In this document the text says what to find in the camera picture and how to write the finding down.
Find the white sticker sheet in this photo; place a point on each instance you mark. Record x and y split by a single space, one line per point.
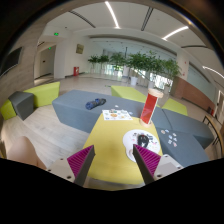
116 115

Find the loose stickers group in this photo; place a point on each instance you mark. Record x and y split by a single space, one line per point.
170 137

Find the red fire extinguisher cabinet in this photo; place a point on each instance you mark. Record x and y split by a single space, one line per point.
76 71

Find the ceiling strip lights group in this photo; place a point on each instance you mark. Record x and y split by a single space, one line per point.
112 15

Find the folded dark blue umbrella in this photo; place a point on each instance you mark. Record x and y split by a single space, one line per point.
95 103

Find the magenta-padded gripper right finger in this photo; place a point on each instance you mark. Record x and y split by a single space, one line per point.
149 159

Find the green exit sign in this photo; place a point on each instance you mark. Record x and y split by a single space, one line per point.
56 33

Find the framed wall picture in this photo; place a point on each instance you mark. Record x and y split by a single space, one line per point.
79 49

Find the black computer mouse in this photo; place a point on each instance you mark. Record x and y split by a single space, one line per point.
142 140

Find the lime green ottoman block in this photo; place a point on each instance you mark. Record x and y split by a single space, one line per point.
175 107
45 95
128 94

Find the dark wall monitor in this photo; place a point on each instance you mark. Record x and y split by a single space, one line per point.
11 60

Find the potted green plants group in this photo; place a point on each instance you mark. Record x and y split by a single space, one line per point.
140 61

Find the wooden black-framed chair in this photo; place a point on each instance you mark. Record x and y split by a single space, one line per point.
217 128

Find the grey upholstered bench block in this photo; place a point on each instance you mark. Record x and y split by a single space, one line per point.
190 125
190 153
73 110

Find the small dark grey ottoman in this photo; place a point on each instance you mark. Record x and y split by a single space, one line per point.
21 105

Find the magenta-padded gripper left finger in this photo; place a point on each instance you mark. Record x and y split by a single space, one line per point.
80 159

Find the person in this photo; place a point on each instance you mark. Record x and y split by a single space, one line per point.
23 151

